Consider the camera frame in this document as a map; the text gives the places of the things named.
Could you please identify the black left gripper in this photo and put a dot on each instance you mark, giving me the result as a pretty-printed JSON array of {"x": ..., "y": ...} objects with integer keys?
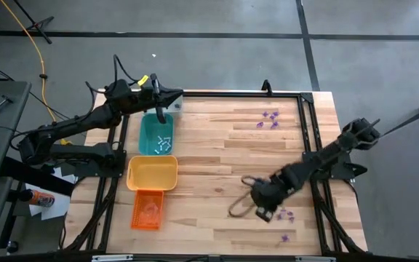
[{"x": 161, "y": 116}]

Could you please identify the yellow tape tag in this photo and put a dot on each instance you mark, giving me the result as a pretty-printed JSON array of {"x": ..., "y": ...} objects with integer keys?
[{"x": 143, "y": 80}]

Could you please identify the orange slotted plastic basket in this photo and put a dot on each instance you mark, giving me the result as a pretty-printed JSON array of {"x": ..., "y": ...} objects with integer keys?
[{"x": 136, "y": 218}]

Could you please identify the silver aluminium bar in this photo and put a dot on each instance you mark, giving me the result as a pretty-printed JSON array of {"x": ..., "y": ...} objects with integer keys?
[
  {"x": 111, "y": 258},
  {"x": 315, "y": 259}
]

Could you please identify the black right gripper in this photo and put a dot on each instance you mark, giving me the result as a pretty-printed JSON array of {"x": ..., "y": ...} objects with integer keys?
[{"x": 267, "y": 196}]

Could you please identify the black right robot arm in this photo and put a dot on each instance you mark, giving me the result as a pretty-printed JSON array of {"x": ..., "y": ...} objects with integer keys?
[{"x": 326, "y": 158}]

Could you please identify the black aluminium rig frame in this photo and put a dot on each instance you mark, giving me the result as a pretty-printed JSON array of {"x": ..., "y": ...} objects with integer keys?
[{"x": 231, "y": 95}]

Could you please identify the yellow plastic bin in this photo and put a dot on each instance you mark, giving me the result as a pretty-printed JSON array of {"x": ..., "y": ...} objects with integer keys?
[{"x": 151, "y": 172}]

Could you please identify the black caster wheel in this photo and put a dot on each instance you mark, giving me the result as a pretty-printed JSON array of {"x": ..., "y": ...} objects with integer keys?
[{"x": 12, "y": 246}]

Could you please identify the black tripod stand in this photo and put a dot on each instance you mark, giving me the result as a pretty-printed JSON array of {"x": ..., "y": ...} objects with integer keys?
[{"x": 35, "y": 24}]

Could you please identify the orange spray can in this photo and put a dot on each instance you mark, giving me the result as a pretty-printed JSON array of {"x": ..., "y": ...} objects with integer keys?
[{"x": 42, "y": 199}]

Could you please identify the teal plastic bin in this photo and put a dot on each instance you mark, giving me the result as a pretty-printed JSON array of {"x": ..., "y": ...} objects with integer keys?
[{"x": 145, "y": 131}]

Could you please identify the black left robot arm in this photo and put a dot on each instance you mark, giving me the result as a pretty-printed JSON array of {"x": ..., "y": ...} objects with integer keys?
[{"x": 86, "y": 120}]

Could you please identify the white paper sheets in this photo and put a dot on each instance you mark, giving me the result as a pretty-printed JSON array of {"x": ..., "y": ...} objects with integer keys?
[{"x": 60, "y": 209}]

